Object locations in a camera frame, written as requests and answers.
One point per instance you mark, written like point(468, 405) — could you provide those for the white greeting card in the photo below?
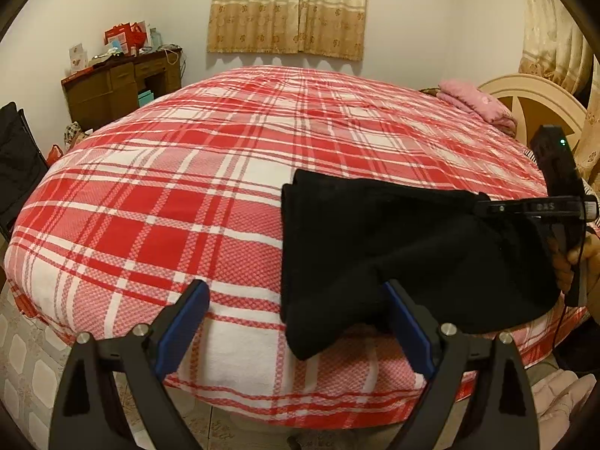
point(78, 58)

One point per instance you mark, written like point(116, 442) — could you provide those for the red gift bag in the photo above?
point(129, 36)

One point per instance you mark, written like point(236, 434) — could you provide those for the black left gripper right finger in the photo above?
point(500, 413)

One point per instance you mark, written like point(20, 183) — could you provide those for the teal box under desk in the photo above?
point(145, 98)

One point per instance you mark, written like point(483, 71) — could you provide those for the black pants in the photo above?
point(344, 239)

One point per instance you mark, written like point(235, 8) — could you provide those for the beige side curtain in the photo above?
point(555, 48)

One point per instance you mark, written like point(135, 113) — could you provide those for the cream round headboard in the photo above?
point(536, 101)

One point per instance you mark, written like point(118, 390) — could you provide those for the right hand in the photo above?
point(588, 257)

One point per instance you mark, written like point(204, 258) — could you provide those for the dark wooden desk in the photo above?
point(104, 93)

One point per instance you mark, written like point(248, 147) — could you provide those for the pink folded blanket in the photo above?
point(469, 98)

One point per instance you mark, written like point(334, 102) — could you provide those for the beige patterned window curtain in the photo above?
point(327, 28)

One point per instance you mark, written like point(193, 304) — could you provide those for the black folding chair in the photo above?
point(22, 166)

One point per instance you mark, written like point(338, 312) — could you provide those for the red white plaid bedspread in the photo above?
point(189, 187)

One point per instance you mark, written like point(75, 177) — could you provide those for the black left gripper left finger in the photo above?
point(88, 413)

